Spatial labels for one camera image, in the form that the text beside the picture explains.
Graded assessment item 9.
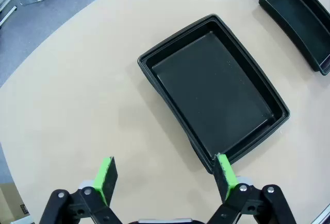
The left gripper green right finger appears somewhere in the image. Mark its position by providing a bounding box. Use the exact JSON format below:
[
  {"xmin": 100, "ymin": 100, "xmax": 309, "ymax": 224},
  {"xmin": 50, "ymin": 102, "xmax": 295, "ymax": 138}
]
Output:
[{"xmin": 206, "ymin": 153, "xmax": 297, "ymax": 224}]

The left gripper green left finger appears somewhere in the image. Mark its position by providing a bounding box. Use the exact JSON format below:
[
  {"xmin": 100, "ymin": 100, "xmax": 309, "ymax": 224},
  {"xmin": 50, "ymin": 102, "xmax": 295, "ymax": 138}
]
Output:
[{"xmin": 38, "ymin": 156, "xmax": 122, "ymax": 224}]

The labelled cardboard box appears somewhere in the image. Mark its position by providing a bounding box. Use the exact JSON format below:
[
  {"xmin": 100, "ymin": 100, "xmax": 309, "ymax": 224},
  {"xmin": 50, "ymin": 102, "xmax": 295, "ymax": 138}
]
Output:
[{"xmin": 0, "ymin": 182, "xmax": 30, "ymax": 223}]

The black plastic ESD tray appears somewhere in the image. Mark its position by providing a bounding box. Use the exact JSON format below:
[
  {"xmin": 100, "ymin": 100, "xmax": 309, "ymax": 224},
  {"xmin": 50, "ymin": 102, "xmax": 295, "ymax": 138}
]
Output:
[
  {"xmin": 254, "ymin": 0, "xmax": 330, "ymax": 76},
  {"xmin": 137, "ymin": 13, "xmax": 291, "ymax": 175}
]

